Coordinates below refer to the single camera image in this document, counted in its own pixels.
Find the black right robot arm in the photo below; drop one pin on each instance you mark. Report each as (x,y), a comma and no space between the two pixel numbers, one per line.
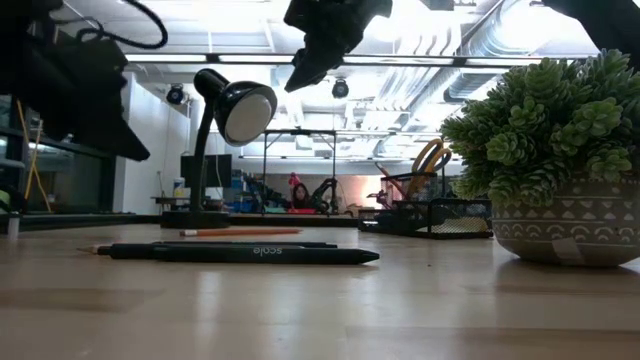
(610,25)

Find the red background object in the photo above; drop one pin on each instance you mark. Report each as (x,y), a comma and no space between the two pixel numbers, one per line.
(294,178)

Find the small green object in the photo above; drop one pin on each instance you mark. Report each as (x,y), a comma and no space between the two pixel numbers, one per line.
(3,201)

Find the black hanging ceiling camera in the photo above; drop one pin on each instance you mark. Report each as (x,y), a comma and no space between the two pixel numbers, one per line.
(340,89)

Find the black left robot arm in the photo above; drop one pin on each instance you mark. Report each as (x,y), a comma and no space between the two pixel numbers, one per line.
(25,20)

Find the white plastic container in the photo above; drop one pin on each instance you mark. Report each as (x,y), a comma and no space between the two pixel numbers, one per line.
(179,187)

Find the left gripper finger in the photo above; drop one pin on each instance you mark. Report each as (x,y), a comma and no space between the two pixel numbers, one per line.
(110,137)

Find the background black robot arm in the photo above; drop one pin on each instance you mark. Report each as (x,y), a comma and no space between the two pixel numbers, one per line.
(327,195)
(260,192)

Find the background desk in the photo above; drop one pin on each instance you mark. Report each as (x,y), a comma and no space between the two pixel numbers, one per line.
(165,201)

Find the person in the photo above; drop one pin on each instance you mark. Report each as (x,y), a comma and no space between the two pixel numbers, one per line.
(301,196)

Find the black pen with scale print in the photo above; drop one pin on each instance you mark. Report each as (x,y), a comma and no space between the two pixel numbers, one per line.
(225,254)

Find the black aluminium table frame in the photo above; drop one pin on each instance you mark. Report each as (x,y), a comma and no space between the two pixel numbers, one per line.
(100,220)

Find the black background workstation frame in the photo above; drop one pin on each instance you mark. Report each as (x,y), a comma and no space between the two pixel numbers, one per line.
(300,132)

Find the small silver post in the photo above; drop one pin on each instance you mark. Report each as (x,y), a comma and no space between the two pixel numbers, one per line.
(13,227)

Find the black computer monitor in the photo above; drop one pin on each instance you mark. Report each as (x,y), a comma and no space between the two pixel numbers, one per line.
(215,170)

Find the long ceiling light bar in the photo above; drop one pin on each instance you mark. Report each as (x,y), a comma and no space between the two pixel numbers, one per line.
(400,60)

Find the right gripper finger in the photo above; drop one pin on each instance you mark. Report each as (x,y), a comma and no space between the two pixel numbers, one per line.
(312,67)

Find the blue storage bins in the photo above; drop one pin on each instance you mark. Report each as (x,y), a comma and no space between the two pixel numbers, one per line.
(240,187)

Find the black wall-mounted camera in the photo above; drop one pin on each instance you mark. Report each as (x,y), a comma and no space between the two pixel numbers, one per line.
(175,95)

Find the succulent plant in patterned pot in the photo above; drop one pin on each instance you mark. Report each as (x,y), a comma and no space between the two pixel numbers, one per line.
(550,150)

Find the yellow sticky note pad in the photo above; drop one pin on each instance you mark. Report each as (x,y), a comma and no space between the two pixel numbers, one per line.
(457,226)

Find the black mesh desk organizer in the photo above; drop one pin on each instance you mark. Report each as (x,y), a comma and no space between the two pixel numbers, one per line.
(450,215)

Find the black gooseneck desk lamp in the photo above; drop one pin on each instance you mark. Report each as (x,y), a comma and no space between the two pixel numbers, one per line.
(240,112)

